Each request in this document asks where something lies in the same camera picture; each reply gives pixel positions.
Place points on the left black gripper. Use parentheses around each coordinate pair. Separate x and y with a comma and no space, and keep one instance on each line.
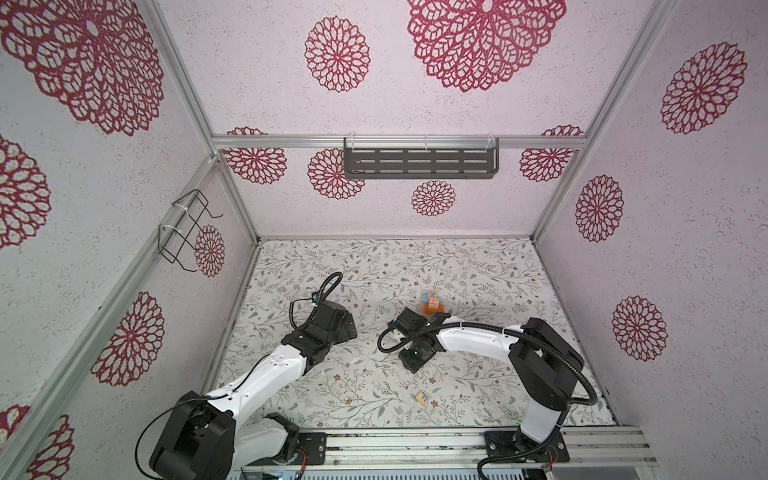
(344,333)

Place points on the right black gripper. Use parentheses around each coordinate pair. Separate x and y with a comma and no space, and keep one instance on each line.
(410,364)

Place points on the orange rectangular block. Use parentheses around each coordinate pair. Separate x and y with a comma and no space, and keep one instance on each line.
(428,311)

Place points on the blue picture cube block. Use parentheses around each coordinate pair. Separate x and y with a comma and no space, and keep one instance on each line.
(422,398)

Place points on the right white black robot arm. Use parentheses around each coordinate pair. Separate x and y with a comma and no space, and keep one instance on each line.
(549,368)

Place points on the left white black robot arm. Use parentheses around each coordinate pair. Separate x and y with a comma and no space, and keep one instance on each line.
(206,435)

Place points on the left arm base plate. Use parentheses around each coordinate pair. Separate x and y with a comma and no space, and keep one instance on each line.
(307,448)

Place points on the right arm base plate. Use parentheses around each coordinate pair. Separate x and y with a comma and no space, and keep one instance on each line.
(516,447)

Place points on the grey metal wall shelf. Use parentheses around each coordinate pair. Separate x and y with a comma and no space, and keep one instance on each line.
(425,163)

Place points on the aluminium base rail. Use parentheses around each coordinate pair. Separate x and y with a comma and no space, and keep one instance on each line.
(596,452)

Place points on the black wire wall rack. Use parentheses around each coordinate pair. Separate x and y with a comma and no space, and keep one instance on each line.
(192,242)

